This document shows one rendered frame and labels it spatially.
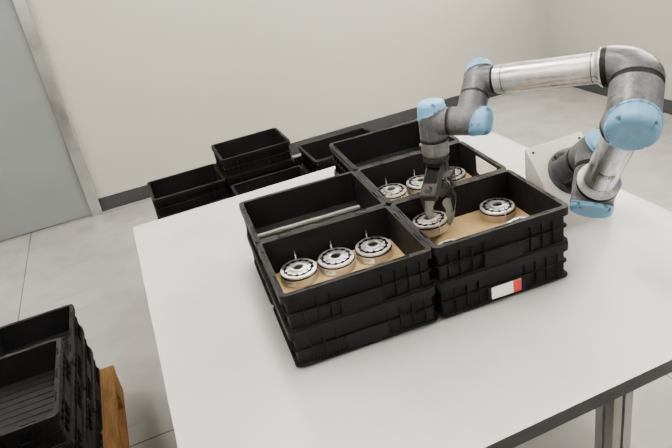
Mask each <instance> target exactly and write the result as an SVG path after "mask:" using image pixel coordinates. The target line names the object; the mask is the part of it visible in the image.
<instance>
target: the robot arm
mask: <svg viewBox="0 0 672 448"><path fill-rule="evenodd" d="M665 83H666V73H665V69H664V67H663V65H662V63H661V62H660V61H659V60H658V59H657V58H656V57H655V56H654V55H653V54H651V53H649V52H648V51H645V50H643V49H640V48H637V47H633V46H625V45H612V46H605V47H600V48H599V49H598V50H597V51H596V52H592V53H584V54H576V55H568V56H561V57H553V58H545V59H537V60H530V61H522V62H514V63H506V64H499V65H494V64H493V62H492V61H490V60H489V59H486V58H485V59H482V58H474V59H472V60H471V61H469V63H468V64H467V67H466V71H465V73H464V76H463V83H462V88H461V92H460V96H459V101H458V105H457V107H446V104H445V102H444V100H443V99H441V98H428V99H424V100H422V101H420V102H419V103H418V105H417V116H418V118H417V121H418V126H419V134H420V142H421V143H419V146H420V147H421V150H422V155H423V161H424V162H425V163H427V166H426V170H425V175H424V179H423V183H422V187H421V191H420V200H421V203H422V206H423V209H424V210H425V213H426V215H427V217H428V219H429V220H430V219H433V218H434V208H433V206H434V204H435V201H437V200H438V197H441V198H444V197H445V196H446V198H445V199H444V200H443V202H442V204H443V207H444V208H445V210H446V216H447V223H448V225H449V226H450V225H451V224H452V222H453V220H454V215H455V207H456V199H457V197H456V192H455V191H454V190H453V188H454V187H455V186H456V175H455V168H449V164H448V159H449V152H450V151H449V140H448V135H452V136H482V135H488V134H489V133H490V132H491V130H492V127H493V111H492V109H491V108H490V107H487V104H488V99H489V95H490V94H500V93H510V92H520V91H530V90H541V89H551V88H561V87H571V86H581V85H591V84H598V85H600V86H601V87H608V96H607V103H606V107H605V110H604V113H603V115H602V117H601V120H600V123H599V127H596V128H594V129H593V130H591V131H589V132H587V133H586V135H585V136H584V137H583V138H581V139H580V140H579V141H578V142H577V143H575V144H574V145H573V146H572V147H568V148H563V149H561V150H559V151H557V152H556V153H555V154H553V155H552V156H551V158H550V159H549V162H548V174H549V177H550V179H551V181H552V182H553V184H554V185H555V186H556V187H557V188H558V189H560V190H561V191H563V192H565V193H568V194H571V198H570V200H569V202H570V209H571V211H572V212H574V213H575V214H577V215H580V216H584V217H589V218H606V217H609V216H611V215H612V214H613V211H614V209H615V207H614V203H615V198H616V196H617V194H618V192H619V191H620V189H621V185H622V180H621V175H622V173H623V171H624V170H625V168H626V166H627V164H628V162H629V161H630V159H631V157H632V155H633V154H634V152H635V151H636V150H641V149H644V147H649V146H651V145H653V144H654V143H655V142H656V141H657V140H658V139H659V137H660V135H661V131H662V128H663V124H664V118H663V108H664V94H665ZM451 170H452V171H451ZM452 179H453V182H452ZM454 180H455V181H454ZM452 185H453V187H452Z"/></svg>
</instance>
